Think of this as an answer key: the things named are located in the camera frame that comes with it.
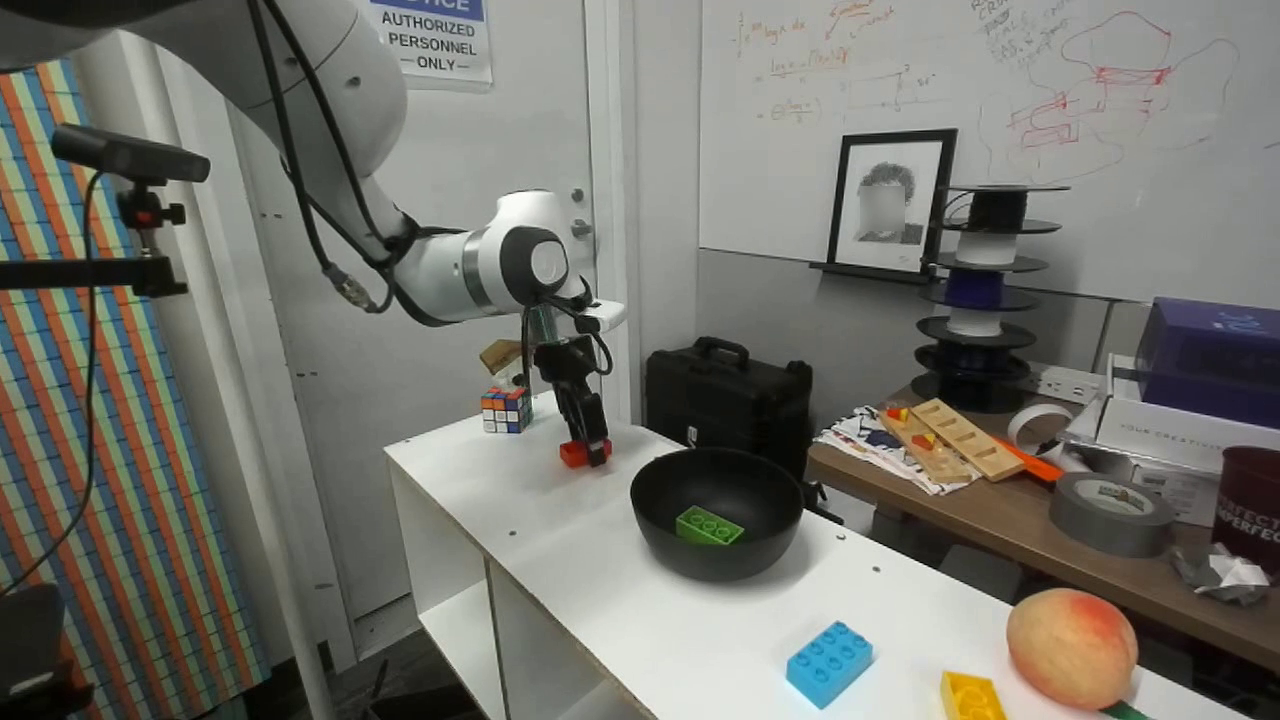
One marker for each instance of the white shelf table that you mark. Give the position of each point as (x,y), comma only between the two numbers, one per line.
(547,602)

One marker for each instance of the yellow toy brick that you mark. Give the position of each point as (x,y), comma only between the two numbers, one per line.
(969,697)

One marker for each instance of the purple box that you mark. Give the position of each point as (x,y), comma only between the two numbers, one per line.
(1215,358)

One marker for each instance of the black hard case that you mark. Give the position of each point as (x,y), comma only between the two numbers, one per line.
(717,392)

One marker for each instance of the green toy brick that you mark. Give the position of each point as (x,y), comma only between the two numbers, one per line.
(703,526)

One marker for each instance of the blue toy brick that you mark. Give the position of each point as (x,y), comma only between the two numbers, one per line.
(828,663)

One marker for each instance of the framed picture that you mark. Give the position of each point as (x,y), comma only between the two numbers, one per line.
(890,201)

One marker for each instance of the wooden puzzle board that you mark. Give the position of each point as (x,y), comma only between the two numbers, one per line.
(948,447)

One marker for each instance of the Rubik's cube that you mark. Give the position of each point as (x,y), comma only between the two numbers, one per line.
(504,409)

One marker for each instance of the authorized personnel sign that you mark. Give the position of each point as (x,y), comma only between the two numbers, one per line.
(437,42)

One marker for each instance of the toy peach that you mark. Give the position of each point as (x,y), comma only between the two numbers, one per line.
(1072,645)

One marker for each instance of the stack of filament spools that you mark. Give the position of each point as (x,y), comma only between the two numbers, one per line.
(975,352)

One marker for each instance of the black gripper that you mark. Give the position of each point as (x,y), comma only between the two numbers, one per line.
(570,351)

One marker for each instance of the black camera on tripod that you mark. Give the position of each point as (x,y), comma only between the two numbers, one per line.
(129,156)

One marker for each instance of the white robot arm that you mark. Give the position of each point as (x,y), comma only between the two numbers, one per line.
(318,83)

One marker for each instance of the wooden desk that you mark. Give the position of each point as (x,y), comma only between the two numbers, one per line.
(1027,549)

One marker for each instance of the dark brown cup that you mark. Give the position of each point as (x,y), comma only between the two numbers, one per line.
(1248,506)

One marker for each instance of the red toy brick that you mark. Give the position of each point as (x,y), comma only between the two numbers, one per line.
(579,453)

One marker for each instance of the grey duct tape roll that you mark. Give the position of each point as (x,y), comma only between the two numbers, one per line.
(1110,519)

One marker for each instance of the black bowl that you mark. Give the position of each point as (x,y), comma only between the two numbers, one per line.
(751,491)

